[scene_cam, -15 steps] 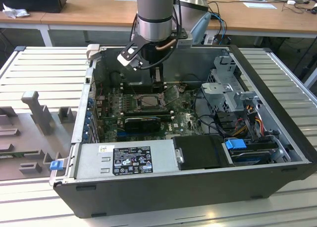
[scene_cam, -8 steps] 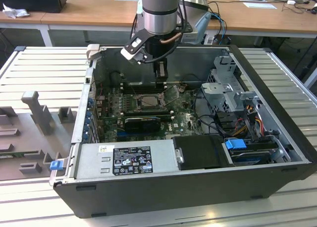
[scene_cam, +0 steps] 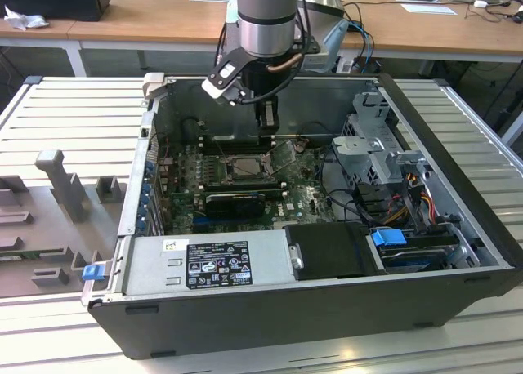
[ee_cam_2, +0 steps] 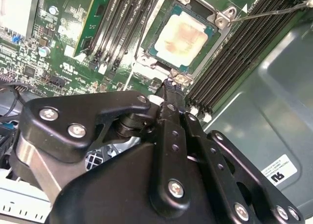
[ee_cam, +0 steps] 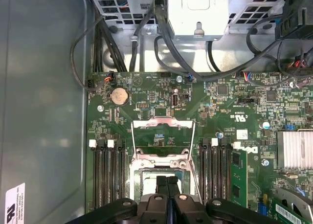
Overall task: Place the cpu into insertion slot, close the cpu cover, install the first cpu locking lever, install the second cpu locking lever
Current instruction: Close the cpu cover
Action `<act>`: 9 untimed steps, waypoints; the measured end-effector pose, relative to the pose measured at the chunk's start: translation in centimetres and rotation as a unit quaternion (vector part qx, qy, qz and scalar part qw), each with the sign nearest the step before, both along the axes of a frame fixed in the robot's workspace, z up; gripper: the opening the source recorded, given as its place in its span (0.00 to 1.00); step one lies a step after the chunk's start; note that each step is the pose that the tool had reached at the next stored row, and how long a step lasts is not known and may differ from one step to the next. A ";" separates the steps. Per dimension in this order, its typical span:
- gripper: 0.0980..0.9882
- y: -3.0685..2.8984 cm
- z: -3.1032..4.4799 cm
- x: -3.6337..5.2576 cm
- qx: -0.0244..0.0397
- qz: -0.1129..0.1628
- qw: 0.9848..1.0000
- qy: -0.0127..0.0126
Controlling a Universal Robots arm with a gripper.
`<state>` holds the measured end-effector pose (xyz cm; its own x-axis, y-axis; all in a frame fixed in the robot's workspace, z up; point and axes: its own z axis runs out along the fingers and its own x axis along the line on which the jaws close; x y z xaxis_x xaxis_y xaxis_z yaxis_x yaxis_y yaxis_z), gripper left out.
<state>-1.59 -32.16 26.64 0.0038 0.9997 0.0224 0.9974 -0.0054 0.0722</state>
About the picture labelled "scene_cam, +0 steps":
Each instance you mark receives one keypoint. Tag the silver topped CPU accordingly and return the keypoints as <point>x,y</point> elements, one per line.
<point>247,167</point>

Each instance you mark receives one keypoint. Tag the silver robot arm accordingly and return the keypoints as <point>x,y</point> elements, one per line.
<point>265,19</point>

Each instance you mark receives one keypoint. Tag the black RAM slot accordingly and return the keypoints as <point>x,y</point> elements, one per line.
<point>253,191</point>
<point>237,144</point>
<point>253,185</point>

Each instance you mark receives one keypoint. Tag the CPU socket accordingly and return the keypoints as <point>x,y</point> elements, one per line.
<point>228,167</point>

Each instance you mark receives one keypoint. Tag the round coin cell battery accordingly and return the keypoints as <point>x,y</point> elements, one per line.
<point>300,144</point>

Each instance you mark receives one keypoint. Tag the white plug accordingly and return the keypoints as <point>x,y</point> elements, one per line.
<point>344,66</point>

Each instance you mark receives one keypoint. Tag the wooden desk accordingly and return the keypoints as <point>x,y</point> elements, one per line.
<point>163,19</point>

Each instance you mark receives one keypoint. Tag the silver metal drive cage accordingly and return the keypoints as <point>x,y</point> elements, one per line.
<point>359,145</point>

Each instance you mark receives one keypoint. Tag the green motherboard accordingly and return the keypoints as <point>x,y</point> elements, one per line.
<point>302,198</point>

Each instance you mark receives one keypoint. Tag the black graphics card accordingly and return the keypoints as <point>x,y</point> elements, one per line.
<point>233,206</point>

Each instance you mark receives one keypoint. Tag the black plastic shroud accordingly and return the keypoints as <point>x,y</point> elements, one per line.
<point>327,251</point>

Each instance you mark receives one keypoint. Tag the white paper sheet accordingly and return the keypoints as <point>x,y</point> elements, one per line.
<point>429,9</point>

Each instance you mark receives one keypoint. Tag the hard disk in blue carrier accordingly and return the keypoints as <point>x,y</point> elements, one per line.
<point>388,238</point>

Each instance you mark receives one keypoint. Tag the silver power supply unit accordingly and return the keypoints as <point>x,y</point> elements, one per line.
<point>151,264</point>

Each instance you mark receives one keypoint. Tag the grey parts rack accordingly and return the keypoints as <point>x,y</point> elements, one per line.
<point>98,227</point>

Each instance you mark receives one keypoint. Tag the black box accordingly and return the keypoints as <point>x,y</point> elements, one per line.
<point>53,0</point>

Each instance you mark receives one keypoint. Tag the crumpled white paper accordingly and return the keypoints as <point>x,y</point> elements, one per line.
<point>24,20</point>

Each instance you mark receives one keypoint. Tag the small white adapter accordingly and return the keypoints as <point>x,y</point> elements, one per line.
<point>481,3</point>

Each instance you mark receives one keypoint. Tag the black open PC case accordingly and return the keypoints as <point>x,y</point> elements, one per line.
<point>286,325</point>

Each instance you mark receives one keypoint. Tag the blue plastic latch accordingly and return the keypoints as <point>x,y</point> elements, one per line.
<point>92,273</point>

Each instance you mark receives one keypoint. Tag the green RAM stick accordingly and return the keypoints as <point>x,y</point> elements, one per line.
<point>16,257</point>

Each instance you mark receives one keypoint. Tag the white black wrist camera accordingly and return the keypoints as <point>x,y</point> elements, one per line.
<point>222,74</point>

